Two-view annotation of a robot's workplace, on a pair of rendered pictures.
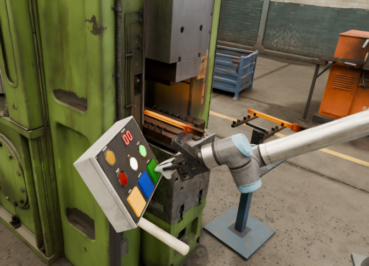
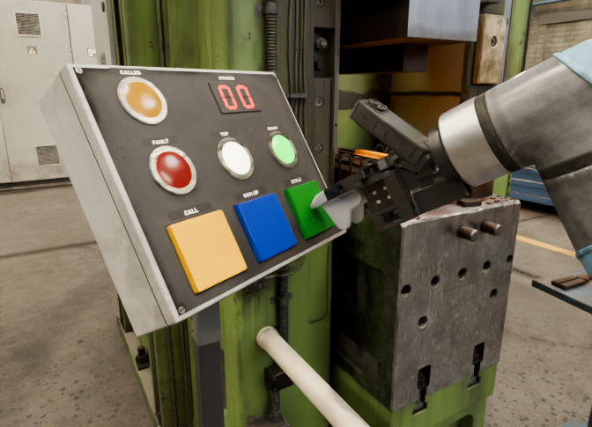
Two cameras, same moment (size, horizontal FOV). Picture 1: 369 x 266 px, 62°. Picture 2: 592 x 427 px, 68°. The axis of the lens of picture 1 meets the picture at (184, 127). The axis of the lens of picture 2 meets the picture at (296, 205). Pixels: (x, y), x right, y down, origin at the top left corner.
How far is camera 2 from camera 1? 0.71 m
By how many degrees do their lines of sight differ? 26
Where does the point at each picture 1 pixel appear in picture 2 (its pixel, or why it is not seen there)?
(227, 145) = (534, 76)
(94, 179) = (75, 143)
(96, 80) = (222, 19)
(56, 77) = (187, 65)
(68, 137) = not seen: hidden behind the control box
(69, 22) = not seen: outside the picture
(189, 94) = not seen: hidden behind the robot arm
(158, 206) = (367, 361)
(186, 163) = (392, 170)
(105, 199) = (102, 215)
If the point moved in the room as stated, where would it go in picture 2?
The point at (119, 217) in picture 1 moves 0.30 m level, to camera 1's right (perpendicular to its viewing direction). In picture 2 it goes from (135, 279) to (446, 355)
